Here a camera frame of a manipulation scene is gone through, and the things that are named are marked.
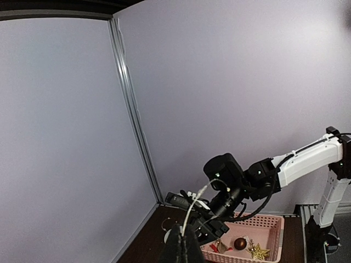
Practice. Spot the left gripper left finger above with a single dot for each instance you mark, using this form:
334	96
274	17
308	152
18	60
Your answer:
172	252

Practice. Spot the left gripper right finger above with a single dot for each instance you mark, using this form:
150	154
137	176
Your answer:
191	252

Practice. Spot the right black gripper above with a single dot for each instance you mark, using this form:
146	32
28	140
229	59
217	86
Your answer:
226	177

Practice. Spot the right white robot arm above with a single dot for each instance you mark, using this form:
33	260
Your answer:
267	177

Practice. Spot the white ceramic bowl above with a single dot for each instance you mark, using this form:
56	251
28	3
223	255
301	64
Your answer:
166	236

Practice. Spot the red burlap bow ornament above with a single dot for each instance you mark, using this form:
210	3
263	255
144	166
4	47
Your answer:
219	247

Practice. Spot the red bauble ornament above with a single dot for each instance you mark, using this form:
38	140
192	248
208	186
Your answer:
240	243

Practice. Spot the pink plastic basket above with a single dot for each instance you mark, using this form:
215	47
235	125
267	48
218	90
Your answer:
263	229

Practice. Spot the gold star ornament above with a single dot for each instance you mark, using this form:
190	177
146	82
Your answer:
257	253

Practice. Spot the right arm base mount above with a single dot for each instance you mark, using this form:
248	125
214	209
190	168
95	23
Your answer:
318	237

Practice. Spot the right aluminium frame post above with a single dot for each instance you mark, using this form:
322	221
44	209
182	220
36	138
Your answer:
131	105

